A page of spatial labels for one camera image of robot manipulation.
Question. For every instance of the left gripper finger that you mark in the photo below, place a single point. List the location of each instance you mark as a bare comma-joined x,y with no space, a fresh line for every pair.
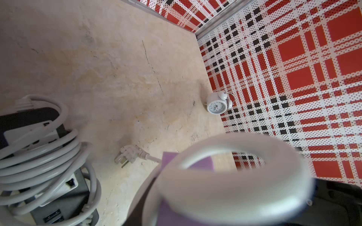
333,204

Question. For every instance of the black power strip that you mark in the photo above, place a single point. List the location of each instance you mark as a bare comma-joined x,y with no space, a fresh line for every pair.
44,171

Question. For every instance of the purple power strip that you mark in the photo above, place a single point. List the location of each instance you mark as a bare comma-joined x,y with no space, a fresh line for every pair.
180,186

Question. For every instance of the white alarm clock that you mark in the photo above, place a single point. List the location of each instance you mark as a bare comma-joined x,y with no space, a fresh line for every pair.
217,103

